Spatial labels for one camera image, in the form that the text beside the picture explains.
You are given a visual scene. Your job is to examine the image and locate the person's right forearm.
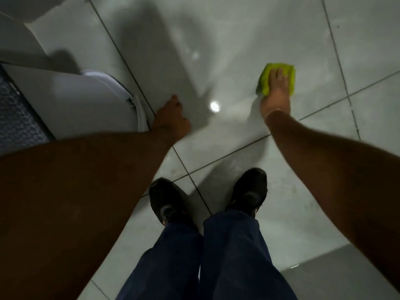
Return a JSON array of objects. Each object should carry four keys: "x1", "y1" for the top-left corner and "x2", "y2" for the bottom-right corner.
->
[{"x1": 265, "y1": 110, "x2": 400, "y2": 292}]

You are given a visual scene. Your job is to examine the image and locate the black right shoe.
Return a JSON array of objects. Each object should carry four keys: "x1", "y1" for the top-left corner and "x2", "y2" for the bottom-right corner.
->
[{"x1": 227, "y1": 167, "x2": 268, "y2": 218}]

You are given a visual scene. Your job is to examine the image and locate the white toilet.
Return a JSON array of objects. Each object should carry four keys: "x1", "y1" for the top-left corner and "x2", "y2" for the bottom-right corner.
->
[{"x1": 0, "y1": 12, "x2": 150, "y2": 141}]

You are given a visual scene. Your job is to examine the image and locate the black shoe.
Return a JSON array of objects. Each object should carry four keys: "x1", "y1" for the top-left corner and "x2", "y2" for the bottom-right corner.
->
[
  {"x1": 227, "y1": 167, "x2": 268, "y2": 218},
  {"x1": 149, "y1": 177, "x2": 198, "y2": 231}
]

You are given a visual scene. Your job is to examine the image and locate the grey patterned floor mat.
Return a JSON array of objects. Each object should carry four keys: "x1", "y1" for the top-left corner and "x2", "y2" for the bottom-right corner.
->
[{"x1": 0, "y1": 65, "x2": 52, "y2": 156}]

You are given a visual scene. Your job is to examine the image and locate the dark blue trousers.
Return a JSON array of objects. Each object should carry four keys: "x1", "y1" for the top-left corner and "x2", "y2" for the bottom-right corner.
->
[{"x1": 116, "y1": 210, "x2": 298, "y2": 300}]

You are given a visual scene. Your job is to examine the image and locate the person's right hand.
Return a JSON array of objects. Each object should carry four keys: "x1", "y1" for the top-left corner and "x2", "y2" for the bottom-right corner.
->
[{"x1": 260, "y1": 67, "x2": 291, "y2": 120}]

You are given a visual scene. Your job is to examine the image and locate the black left shoe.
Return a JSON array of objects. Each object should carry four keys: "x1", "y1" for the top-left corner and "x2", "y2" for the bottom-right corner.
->
[{"x1": 149, "y1": 177, "x2": 198, "y2": 231}]

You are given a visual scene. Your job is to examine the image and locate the person's left forearm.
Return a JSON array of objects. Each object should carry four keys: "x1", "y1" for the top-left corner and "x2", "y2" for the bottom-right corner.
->
[{"x1": 0, "y1": 126, "x2": 177, "y2": 300}]

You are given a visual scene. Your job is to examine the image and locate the person's left hand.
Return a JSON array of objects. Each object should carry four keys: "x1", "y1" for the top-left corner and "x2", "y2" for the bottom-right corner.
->
[{"x1": 152, "y1": 94, "x2": 191, "y2": 143}]

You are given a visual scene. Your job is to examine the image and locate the yellow-green cleaning cloth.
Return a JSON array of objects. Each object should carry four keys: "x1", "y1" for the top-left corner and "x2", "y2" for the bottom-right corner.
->
[{"x1": 256, "y1": 62, "x2": 296, "y2": 97}]

